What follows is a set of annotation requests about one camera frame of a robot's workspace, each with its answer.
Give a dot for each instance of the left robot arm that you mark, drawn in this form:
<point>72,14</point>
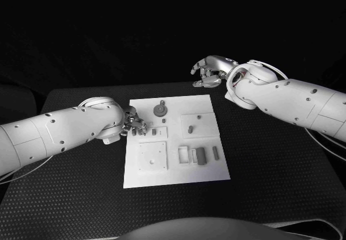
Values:
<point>66,127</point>

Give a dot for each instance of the thin long grey bar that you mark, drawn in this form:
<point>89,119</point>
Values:
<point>215,153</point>

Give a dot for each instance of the large grey block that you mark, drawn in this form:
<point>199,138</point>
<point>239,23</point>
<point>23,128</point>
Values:
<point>200,156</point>

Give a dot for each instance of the white task board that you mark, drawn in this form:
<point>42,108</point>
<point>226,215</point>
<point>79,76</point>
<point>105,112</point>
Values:
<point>174,174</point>

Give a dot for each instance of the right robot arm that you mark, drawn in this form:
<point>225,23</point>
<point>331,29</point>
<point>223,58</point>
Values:
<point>282,97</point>

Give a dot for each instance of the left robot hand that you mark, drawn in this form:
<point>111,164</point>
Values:
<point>133,120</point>

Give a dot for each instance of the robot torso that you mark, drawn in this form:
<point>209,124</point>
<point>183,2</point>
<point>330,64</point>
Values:
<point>210,228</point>

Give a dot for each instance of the grey oblong plug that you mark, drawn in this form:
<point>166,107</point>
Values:
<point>190,129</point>

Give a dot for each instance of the short grey cylinder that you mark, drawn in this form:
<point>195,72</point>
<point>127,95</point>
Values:
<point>133,132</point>

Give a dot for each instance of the grey gear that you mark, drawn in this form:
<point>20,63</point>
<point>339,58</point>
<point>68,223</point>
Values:
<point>160,110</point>

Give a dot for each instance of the small grey block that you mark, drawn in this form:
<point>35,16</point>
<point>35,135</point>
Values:
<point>153,131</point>

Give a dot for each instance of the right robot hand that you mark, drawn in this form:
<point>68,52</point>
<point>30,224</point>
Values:
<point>218,63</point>

